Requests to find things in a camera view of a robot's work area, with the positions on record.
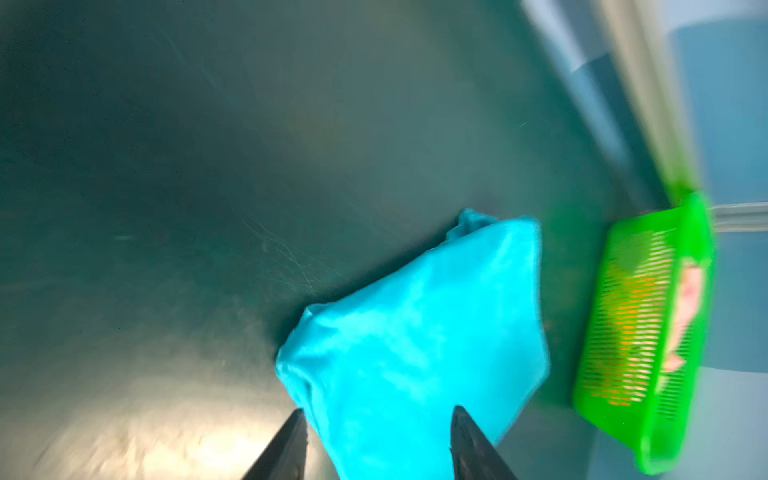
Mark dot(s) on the aluminium frame rail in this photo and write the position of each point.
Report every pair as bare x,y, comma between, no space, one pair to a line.
649,75
741,217

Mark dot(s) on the green plastic laundry basket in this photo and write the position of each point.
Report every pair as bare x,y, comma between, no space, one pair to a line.
655,429

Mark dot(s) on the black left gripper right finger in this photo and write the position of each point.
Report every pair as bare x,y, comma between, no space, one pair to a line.
474,457

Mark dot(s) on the pink t-shirt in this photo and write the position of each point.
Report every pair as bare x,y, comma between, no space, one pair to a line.
687,306

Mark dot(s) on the teal printed t-shirt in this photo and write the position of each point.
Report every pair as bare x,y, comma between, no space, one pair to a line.
380,372

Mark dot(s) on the aluminium back frame rail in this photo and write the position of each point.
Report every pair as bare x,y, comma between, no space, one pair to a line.
649,75

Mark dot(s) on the orange t-shirt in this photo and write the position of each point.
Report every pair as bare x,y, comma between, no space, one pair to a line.
625,330

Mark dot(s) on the aluminium right frame rail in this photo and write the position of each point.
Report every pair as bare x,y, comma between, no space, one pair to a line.
741,217

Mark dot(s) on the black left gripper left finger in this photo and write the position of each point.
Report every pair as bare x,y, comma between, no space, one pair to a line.
285,456

